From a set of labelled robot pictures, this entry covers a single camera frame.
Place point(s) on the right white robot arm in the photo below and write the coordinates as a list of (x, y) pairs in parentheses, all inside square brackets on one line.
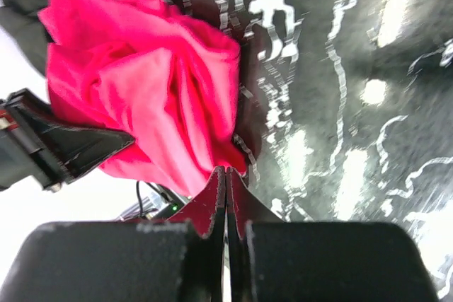
[(155, 206)]

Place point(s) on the magenta t shirt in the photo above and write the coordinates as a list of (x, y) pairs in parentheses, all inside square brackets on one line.
[(142, 67)]

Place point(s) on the folded black t shirt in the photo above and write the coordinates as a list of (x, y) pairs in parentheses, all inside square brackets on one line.
[(19, 18)]

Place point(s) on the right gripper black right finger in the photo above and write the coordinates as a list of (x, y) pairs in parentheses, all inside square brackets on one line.
[(273, 260)]

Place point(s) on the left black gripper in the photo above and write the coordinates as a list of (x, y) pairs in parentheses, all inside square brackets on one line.
[(35, 143)]

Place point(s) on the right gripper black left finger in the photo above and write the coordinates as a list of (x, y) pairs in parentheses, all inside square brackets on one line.
[(179, 259)]

